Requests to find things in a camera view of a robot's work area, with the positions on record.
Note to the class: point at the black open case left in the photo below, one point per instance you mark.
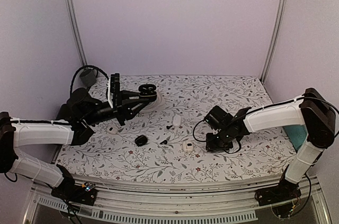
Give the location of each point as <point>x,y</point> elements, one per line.
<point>141,140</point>

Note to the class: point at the teal cylinder cup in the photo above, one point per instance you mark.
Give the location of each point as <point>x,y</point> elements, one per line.
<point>297,135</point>

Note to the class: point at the white open earbud case left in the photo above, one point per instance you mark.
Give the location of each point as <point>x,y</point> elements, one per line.
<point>112,130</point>

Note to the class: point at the floral patterned table mat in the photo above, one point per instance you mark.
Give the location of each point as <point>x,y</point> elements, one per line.
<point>117,157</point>

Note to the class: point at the left aluminium frame post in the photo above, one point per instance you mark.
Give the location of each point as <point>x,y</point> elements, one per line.
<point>76,33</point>

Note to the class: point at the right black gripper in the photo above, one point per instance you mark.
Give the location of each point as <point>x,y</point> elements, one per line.
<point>211,146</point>

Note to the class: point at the aluminium front rail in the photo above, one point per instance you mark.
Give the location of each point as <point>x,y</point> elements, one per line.
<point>214,202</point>

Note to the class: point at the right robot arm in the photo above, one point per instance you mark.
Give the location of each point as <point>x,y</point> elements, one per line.
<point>309,110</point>

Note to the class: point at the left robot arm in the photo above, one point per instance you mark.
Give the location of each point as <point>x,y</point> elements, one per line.
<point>73,126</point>

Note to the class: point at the white closed earbud case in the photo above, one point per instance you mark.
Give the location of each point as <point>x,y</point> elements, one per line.
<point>176,120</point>

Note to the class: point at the grey mug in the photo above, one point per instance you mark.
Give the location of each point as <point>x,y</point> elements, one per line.
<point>88,77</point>

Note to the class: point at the right aluminium frame post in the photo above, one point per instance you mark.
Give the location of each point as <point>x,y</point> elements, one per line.
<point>273,41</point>

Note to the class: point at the white open earbud case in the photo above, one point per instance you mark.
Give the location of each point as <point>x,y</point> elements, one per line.
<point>112,130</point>
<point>188,146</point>

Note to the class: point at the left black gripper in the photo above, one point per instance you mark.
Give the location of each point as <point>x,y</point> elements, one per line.
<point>124,104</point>

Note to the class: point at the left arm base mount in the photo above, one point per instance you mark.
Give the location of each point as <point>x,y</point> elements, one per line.
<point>75,193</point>

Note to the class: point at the white spiral ceramic plate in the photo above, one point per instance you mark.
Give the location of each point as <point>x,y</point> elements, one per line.
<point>153,106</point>

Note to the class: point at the aluminium frame post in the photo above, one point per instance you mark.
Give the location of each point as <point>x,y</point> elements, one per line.
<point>273,41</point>
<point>76,33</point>

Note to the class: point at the black charging case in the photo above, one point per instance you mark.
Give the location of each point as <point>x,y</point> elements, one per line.
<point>148,91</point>

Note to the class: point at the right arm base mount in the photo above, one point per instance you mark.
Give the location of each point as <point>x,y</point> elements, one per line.
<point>278,193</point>

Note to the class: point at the black earbud centre lower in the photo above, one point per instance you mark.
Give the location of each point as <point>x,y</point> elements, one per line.
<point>163,142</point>

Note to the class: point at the white open earbud case centre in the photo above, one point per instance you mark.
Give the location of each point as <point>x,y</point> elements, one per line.
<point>188,146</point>

